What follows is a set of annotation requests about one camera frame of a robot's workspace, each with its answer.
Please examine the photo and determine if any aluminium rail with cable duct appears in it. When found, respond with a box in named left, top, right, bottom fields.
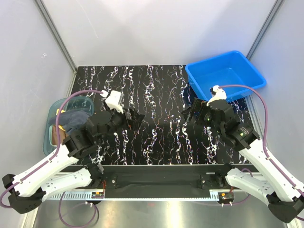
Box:
left=47, top=189, right=234, bottom=203

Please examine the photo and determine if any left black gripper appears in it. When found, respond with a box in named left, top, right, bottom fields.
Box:
left=99, top=100, right=145, bottom=144

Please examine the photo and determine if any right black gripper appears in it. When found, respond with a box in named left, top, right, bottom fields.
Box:
left=181, top=97, right=224, bottom=135

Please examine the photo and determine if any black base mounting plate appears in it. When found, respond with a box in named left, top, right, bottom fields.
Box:
left=88, top=164, right=231, bottom=193

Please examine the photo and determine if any brown towel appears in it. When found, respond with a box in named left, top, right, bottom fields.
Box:
left=50, top=125, right=68, bottom=146

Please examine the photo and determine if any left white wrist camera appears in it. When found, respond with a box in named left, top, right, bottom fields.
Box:
left=101, top=90, right=124, bottom=113

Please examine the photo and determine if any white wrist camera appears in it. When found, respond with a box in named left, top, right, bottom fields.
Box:
left=101, top=90, right=124, bottom=113
left=207, top=85, right=227, bottom=106

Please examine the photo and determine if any clear teal plastic bin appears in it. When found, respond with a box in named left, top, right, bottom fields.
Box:
left=43, top=96, right=94, bottom=156

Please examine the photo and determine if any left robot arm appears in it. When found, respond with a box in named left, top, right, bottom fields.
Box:
left=1, top=108, right=145, bottom=214

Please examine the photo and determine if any blue plastic bin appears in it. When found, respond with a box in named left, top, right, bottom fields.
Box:
left=185, top=51, right=266, bottom=100

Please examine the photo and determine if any yellow towel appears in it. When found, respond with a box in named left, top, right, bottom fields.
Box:
left=56, top=109, right=65, bottom=132

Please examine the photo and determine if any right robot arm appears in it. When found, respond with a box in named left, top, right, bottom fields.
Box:
left=182, top=98, right=304, bottom=223

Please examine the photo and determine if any dark grey-blue towel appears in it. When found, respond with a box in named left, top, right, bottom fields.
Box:
left=58, top=110, right=91, bottom=135

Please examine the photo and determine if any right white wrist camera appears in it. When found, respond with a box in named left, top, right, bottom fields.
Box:
left=207, top=85, right=227, bottom=106

